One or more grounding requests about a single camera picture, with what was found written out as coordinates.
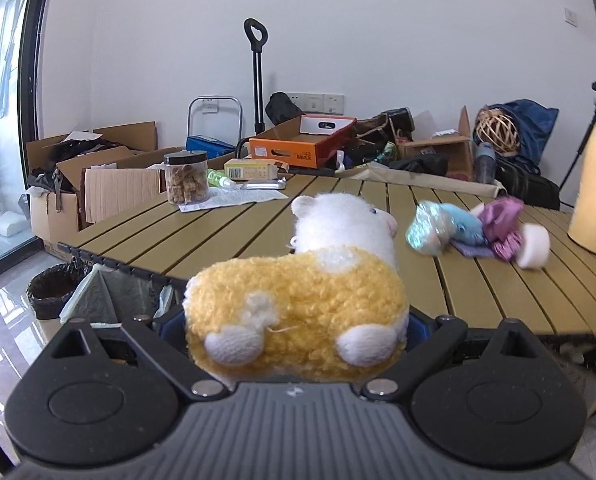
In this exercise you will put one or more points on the light blue plush toy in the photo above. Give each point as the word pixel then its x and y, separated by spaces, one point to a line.
pixel 463 222

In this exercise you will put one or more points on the grey blue water bottle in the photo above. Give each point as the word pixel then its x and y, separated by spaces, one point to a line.
pixel 484 165

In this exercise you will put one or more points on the clear jar of brown snacks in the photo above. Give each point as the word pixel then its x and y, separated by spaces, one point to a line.
pixel 186 180

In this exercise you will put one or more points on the lavender checked cloth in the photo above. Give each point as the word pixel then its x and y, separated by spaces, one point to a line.
pixel 470 250

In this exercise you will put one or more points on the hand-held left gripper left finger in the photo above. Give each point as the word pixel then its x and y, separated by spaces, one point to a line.
pixel 172 327

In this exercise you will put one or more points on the black suitcase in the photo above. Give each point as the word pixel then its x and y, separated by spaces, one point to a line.
pixel 528 185

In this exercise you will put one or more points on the black cloth bag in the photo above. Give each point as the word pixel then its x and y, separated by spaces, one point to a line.
pixel 280 107

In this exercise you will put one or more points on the large open cardboard box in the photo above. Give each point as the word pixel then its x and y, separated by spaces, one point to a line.
pixel 122 132

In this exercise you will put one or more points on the orange cardboard tray box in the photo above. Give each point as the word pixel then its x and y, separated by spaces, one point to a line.
pixel 288 152

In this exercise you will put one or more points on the small brown cardboard box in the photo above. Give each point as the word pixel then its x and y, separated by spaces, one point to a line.
pixel 438 152

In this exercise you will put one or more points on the yellow and white plush toy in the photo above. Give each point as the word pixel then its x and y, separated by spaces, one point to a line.
pixel 298 310

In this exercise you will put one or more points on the black lined waste basket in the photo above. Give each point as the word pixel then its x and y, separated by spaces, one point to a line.
pixel 52 290

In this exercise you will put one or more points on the black pouch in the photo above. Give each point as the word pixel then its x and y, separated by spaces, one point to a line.
pixel 420 165

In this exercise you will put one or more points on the pale yellow carton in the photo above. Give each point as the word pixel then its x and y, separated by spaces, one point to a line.
pixel 250 169

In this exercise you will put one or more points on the small green bottle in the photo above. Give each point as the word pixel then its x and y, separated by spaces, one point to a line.
pixel 220 179

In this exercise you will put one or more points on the tan slatted folding table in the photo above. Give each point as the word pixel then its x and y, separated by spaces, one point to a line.
pixel 177 250

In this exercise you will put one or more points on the rattan ball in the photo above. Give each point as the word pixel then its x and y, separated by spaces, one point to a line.
pixel 498 131

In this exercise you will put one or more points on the black leather bag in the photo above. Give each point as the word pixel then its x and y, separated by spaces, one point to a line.
pixel 383 122

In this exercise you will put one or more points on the white foam roll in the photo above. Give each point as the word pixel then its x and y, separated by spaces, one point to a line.
pixel 534 246

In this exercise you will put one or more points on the white wall switch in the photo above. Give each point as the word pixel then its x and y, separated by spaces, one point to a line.
pixel 571 16

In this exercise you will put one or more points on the pale shiny wrapper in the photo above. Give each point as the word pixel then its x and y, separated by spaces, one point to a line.
pixel 428 230

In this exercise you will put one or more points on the black sliding door frame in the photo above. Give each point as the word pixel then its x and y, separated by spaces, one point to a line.
pixel 32 85

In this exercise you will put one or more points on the silver tube frame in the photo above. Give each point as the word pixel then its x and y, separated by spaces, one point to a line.
pixel 212 98

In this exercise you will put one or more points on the white foam block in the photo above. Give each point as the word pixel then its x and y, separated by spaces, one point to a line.
pixel 7 222

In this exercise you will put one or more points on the cardboard box with corrugated flap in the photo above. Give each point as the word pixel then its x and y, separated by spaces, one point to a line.
pixel 122 190

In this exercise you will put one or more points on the blue box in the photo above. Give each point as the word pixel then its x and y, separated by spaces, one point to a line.
pixel 210 146

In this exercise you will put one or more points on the green patterned packet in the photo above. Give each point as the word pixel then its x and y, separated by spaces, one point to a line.
pixel 385 152

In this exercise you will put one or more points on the printed paper sheet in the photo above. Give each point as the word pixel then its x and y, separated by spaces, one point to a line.
pixel 227 200

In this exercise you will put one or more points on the white wall socket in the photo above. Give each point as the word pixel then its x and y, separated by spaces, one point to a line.
pixel 314 102
pixel 209 107
pixel 334 103
pixel 294 101

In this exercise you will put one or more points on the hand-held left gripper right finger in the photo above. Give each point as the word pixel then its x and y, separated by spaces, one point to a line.
pixel 418 332

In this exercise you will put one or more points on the silver foil pack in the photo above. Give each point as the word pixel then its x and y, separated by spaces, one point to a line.
pixel 263 184

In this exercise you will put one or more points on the cardboard box with green liner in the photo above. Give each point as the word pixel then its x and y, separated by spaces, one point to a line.
pixel 97 295

